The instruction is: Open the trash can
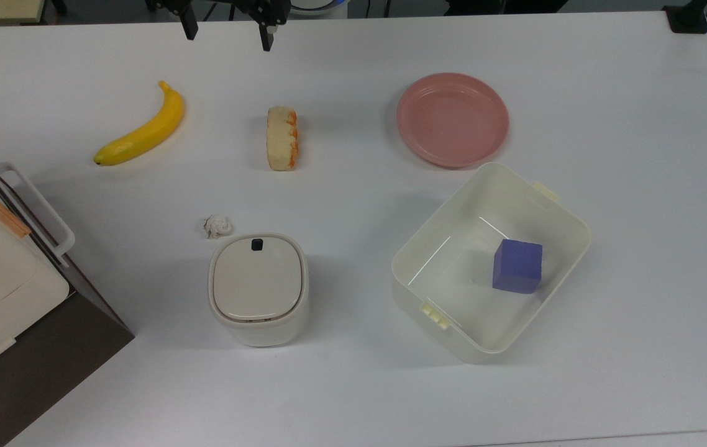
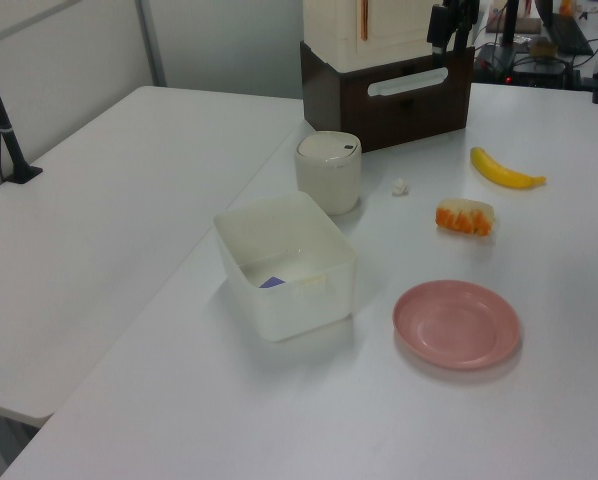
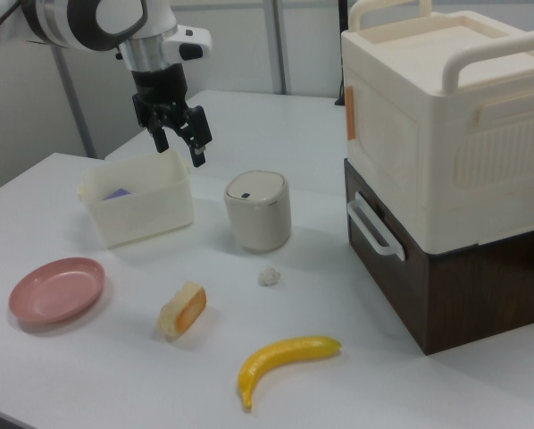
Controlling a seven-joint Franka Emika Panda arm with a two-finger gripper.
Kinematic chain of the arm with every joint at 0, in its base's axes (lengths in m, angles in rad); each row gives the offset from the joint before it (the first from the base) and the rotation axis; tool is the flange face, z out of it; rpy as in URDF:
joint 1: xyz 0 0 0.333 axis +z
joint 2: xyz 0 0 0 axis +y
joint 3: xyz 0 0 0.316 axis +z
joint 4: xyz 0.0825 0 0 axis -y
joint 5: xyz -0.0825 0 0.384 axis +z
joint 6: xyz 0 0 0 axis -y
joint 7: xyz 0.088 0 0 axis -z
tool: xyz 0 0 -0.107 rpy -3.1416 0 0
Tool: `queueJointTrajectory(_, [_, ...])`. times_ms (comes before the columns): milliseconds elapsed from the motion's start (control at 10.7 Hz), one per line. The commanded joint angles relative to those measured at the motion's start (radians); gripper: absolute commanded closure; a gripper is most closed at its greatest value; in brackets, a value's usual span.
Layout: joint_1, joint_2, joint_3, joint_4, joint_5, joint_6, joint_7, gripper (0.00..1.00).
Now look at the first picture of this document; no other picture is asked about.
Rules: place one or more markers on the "dark brown drawer cabinet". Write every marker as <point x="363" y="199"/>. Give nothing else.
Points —
<point x="49" y="366"/>

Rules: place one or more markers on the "purple cube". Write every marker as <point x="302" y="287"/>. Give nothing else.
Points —
<point x="517" y="266"/>

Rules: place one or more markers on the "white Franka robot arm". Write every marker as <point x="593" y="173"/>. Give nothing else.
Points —
<point x="322" y="5"/>

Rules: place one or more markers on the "yellow banana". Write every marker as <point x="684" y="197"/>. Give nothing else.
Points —
<point x="148" y="130"/>

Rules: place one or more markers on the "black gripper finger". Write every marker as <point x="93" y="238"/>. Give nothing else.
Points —
<point x="266" y="34"/>
<point x="189" y="26"/>

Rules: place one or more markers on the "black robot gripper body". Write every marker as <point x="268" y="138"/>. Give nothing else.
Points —
<point x="269" y="7"/>

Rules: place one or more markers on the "pink plastic plate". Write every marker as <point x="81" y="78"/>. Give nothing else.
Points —
<point x="453" y="119"/>

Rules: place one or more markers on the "cream trash can with lid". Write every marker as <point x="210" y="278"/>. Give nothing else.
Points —
<point x="258" y="288"/>

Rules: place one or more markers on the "crumpled white paper ball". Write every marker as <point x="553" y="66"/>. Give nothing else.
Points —
<point x="217" y="226"/>

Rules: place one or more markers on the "black table clamp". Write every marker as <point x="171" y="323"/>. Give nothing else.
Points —
<point x="688" y="17"/>

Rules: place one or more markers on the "white plastic storage bin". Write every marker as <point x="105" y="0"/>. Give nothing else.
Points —
<point x="447" y="273"/>

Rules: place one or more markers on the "bread piece with orange crust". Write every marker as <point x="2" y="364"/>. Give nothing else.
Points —
<point x="280" y="139"/>

